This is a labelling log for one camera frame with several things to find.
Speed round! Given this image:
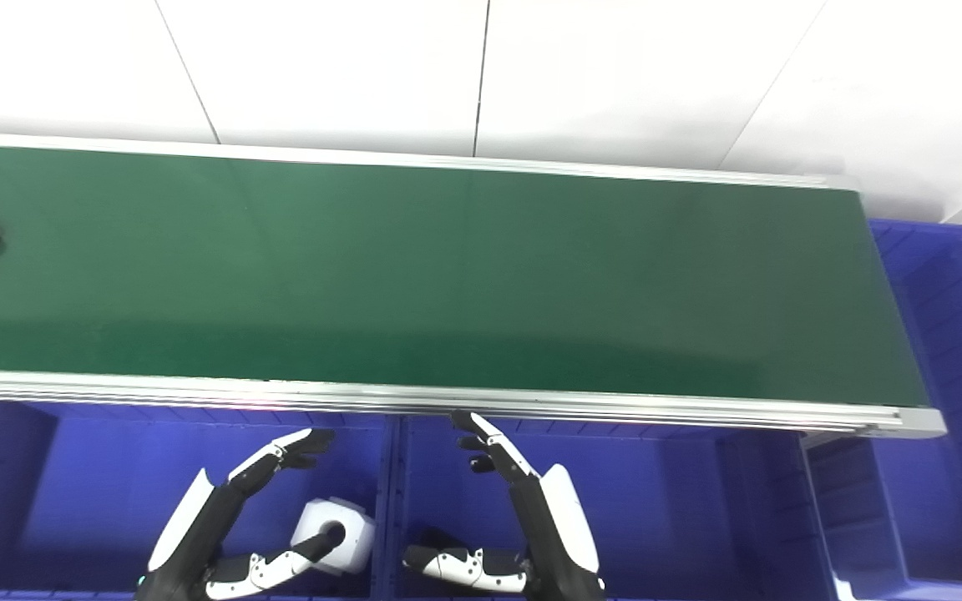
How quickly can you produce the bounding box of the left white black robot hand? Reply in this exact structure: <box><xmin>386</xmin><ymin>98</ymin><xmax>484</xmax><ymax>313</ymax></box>
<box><xmin>137</xmin><ymin>427</ymin><xmax>346</xmax><ymax>601</ymax></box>

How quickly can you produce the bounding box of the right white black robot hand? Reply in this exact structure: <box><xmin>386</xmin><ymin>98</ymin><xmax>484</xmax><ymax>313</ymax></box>
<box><xmin>403</xmin><ymin>411</ymin><xmax>605</xmax><ymax>601</ymax></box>

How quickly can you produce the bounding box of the white cube part with hole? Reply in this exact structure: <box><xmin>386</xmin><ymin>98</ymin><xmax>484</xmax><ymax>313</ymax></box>
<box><xmin>291</xmin><ymin>498</ymin><xmax>377</xmax><ymax>576</ymax></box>

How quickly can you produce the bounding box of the green conveyor belt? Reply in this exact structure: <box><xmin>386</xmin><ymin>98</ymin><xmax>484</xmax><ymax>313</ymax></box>
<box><xmin>0</xmin><ymin>132</ymin><xmax>947</xmax><ymax>441</ymax></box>

